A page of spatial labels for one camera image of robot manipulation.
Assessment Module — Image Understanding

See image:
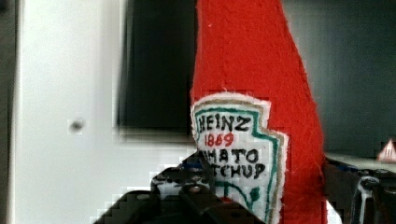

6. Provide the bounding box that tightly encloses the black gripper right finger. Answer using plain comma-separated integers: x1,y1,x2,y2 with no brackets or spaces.
323,159,396,224

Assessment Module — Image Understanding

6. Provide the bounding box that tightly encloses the red plush ketchup bottle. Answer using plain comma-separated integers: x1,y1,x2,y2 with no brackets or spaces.
191,0,337,224

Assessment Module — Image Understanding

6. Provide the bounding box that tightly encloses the black toaster oven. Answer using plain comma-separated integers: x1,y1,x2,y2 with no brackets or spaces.
116,0,196,142

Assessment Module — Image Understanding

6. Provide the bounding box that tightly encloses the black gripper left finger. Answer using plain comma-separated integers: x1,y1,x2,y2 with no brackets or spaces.
94,152,264,224

